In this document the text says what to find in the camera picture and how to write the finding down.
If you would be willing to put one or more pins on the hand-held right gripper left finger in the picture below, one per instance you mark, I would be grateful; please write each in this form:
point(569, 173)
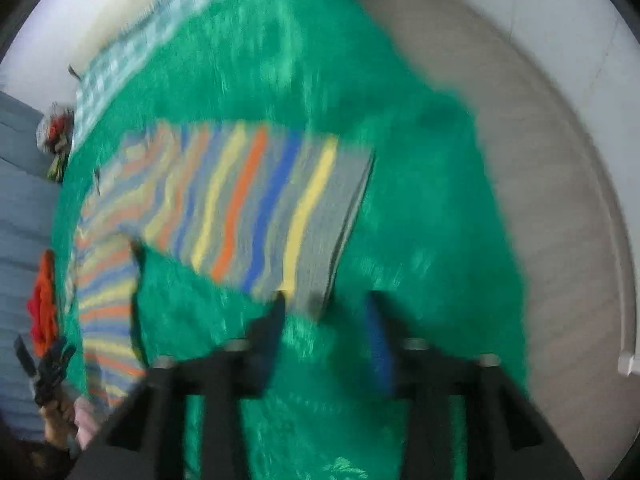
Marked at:
point(267, 340)

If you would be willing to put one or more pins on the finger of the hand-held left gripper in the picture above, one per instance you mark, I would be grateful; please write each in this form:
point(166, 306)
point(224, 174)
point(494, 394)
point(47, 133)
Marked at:
point(50, 371)

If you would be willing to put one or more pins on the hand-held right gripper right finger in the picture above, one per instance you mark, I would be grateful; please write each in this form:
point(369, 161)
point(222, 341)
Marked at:
point(381, 355)

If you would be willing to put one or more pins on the striped knit sweater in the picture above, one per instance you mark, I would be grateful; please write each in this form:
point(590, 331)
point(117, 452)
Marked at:
point(240, 200)

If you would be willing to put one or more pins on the pile of mixed clothes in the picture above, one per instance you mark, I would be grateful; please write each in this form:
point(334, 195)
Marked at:
point(55, 127)

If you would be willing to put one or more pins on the person's left hand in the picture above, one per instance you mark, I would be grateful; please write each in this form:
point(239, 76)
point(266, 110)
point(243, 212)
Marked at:
point(57, 422)

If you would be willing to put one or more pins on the red cloth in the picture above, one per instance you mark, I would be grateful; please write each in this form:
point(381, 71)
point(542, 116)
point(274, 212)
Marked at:
point(42, 322)

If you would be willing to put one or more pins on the green patterned blanket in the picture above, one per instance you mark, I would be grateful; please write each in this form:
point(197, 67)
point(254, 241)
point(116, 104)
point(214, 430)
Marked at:
point(425, 210)

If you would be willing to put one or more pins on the grey curtain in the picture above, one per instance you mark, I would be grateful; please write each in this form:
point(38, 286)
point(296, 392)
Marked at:
point(20, 210)

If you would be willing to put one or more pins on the olive green cloth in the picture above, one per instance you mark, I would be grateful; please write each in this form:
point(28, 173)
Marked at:
point(57, 167)

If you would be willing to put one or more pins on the green checked bed sheet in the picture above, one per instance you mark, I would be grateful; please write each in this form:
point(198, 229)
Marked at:
point(130, 55)

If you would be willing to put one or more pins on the cream pillow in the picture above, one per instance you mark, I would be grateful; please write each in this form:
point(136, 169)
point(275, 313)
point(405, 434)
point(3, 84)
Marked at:
point(125, 0)

